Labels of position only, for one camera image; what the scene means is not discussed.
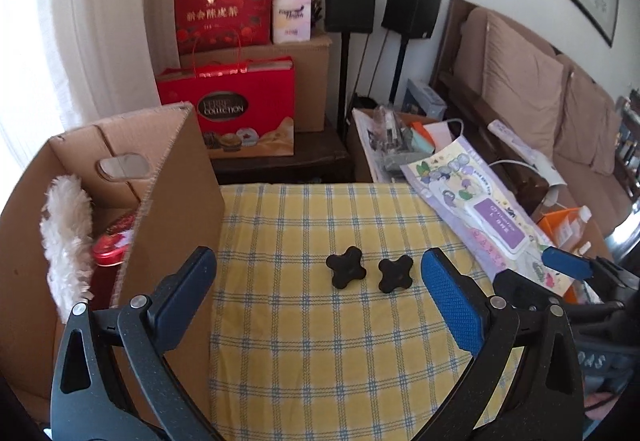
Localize white feather duster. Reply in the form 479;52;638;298
40;175;96;322

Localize red tea gift bag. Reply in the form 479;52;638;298
174;0;277;56

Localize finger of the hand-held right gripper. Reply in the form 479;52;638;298
542;246;626;292
492;268;576;311

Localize purple illustrated wipes pack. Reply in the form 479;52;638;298
400;136;586;297

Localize blue and white box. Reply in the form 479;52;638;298
405;79;447;119

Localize white curtain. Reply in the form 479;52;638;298
0;0;166;142

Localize black cross-shaped knob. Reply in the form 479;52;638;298
326;246;367;290
377;257;415;294

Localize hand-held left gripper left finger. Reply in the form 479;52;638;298
50;246;218;441

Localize orange box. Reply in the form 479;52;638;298
537;208;611;302

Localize white power strip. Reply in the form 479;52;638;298
487;119;568;186

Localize yellow checkered cloth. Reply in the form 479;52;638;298
207;182;531;441

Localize large closed cardboard box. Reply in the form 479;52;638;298
180;32;333;134

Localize pink tissue roll pack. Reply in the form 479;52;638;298
272;0;313;44

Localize cardboard box of clutter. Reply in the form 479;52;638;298
347;106;456;182

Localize dark wooden cabinet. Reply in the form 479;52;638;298
607;96;640;242

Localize red round floral tin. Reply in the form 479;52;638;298
91;213;138;312

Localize brown cushioned wooden sofa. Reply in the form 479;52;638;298
432;0;640;237

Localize brown cardboard box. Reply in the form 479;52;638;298
0;103;226;422

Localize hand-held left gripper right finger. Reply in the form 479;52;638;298
410;248;586;441

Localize red Ferrero Collection box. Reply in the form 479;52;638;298
155;33;296;159

